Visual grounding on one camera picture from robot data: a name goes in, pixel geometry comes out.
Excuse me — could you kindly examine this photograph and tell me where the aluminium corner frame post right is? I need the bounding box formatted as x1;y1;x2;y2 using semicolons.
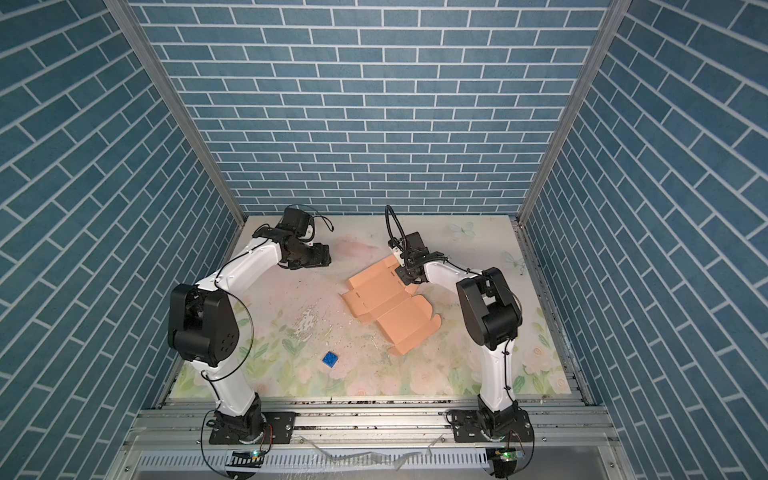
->
517;0;631;226

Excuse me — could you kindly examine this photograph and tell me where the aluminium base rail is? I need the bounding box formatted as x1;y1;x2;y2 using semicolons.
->
107;395;633;479

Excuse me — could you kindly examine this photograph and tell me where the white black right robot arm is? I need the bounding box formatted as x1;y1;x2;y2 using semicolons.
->
388;232;523;424

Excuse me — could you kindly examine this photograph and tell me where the pink cardboard paper box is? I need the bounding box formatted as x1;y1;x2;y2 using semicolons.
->
341;255;442;356

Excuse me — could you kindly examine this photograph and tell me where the aluminium corner frame post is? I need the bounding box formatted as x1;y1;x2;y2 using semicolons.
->
517;0;631;226
104;0;246;227

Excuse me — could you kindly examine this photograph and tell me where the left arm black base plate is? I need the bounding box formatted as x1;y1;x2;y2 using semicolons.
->
205;411;297;446

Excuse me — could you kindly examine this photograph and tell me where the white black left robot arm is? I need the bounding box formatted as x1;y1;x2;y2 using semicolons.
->
168;204;334;420

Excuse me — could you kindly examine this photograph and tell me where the aluminium corner frame post left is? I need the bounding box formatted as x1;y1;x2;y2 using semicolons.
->
104;0;246;227

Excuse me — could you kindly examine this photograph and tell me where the white ventilated cable duct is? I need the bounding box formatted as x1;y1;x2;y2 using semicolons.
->
136;448;489;473

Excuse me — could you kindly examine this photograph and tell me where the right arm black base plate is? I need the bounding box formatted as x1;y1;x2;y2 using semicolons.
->
444;407;535;443

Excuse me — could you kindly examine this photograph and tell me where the small blue cube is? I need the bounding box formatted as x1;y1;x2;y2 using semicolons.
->
322;351;338;368

